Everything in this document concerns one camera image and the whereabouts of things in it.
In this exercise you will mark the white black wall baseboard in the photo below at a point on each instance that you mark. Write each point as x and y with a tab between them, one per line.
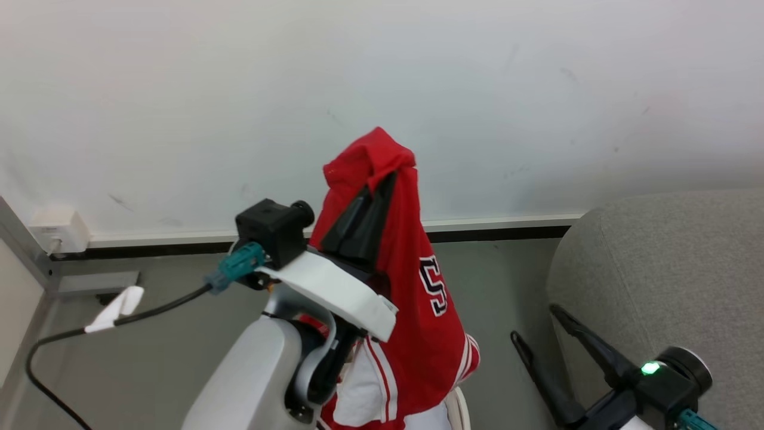
477	228

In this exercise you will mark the grey fabric sofa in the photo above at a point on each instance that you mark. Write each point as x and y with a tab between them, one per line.
668	269

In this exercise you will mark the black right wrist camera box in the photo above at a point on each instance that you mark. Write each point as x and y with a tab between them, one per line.
674	376

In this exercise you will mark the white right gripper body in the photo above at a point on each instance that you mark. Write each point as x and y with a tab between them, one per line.
615	412

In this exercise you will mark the white wall outlet box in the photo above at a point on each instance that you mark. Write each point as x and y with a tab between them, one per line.
59	230

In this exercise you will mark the black caster wheel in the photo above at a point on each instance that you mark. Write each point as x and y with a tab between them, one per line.
107	297

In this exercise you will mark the red white sports jersey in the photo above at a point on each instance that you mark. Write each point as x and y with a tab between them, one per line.
418	310

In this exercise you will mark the beige partition panel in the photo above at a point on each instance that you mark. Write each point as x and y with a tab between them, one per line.
15	310

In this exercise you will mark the white plastic laundry basket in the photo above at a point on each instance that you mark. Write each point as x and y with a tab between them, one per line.
458	412

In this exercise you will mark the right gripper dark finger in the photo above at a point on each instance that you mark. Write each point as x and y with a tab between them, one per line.
597	349
546	382

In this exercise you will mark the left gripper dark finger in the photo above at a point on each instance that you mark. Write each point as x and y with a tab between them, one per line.
377	227
349	221

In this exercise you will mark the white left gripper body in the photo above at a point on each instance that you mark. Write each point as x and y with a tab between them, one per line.
340	292

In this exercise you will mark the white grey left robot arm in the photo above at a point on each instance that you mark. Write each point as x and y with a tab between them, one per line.
250	376

